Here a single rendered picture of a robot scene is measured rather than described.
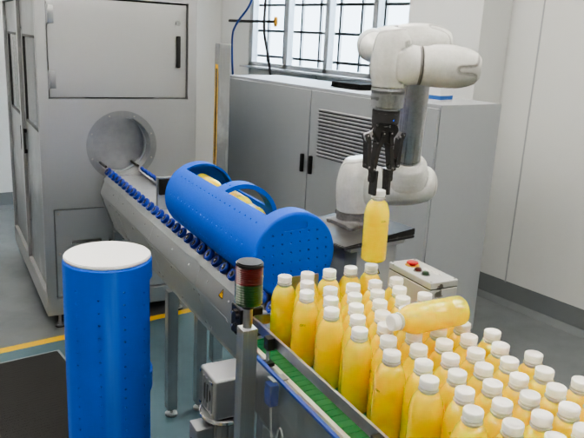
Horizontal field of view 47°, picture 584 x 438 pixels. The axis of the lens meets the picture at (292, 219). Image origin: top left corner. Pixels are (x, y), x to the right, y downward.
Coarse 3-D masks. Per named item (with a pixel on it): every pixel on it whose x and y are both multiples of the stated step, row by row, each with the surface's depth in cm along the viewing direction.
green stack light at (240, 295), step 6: (240, 288) 150; (246, 288) 149; (252, 288) 150; (258, 288) 150; (240, 294) 150; (246, 294) 150; (252, 294) 150; (258, 294) 151; (240, 300) 151; (246, 300) 150; (252, 300) 150; (258, 300) 151; (240, 306) 151; (246, 306) 151; (252, 306) 151
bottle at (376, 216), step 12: (372, 204) 187; (384, 204) 187; (372, 216) 187; (384, 216) 187; (372, 228) 188; (384, 228) 188; (372, 240) 189; (384, 240) 190; (372, 252) 190; (384, 252) 191
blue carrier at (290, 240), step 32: (192, 192) 253; (224, 192) 236; (192, 224) 250; (224, 224) 223; (256, 224) 207; (288, 224) 206; (320, 224) 211; (224, 256) 229; (256, 256) 203; (288, 256) 208; (320, 256) 214
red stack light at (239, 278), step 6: (240, 270) 149; (246, 270) 148; (252, 270) 148; (258, 270) 149; (240, 276) 149; (246, 276) 149; (252, 276) 149; (258, 276) 150; (240, 282) 150; (246, 282) 149; (252, 282) 149; (258, 282) 150
